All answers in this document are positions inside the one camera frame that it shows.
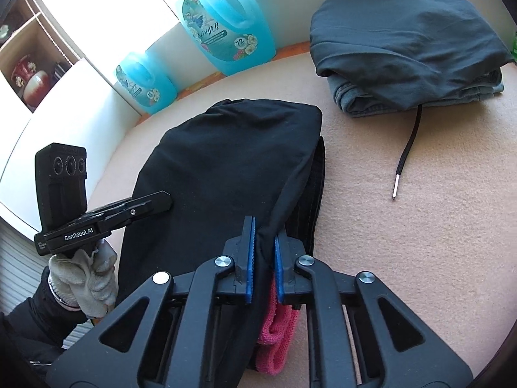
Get black pants pink waistband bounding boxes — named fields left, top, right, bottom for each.
left=118, top=99, right=325, bottom=387

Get left black sleeve forearm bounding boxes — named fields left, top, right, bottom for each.
left=1, top=268, right=87, bottom=387

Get left white gloved hand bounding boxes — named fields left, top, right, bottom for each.
left=47, top=239, right=118, bottom=319

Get red white ceramic jar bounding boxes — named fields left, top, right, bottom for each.
left=11, top=54, right=51, bottom=112

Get small blue detergent jug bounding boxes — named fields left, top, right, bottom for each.
left=115, top=53, right=178, bottom=115

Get wooden shelf cabinet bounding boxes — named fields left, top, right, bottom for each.
left=1, top=0, right=80, bottom=112

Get beige towel mat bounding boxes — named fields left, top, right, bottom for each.
left=90, top=64, right=516, bottom=373

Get large blue detergent jug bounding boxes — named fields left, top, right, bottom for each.
left=176, top=0, right=276, bottom=76

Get orange floral bed sheet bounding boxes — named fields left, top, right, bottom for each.
left=133, top=42, right=318, bottom=134

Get folded grey pants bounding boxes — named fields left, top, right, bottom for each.
left=328, top=69, right=504, bottom=118

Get folded dark navy pants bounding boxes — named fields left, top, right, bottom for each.
left=309, top=0, right=512, bottom=96

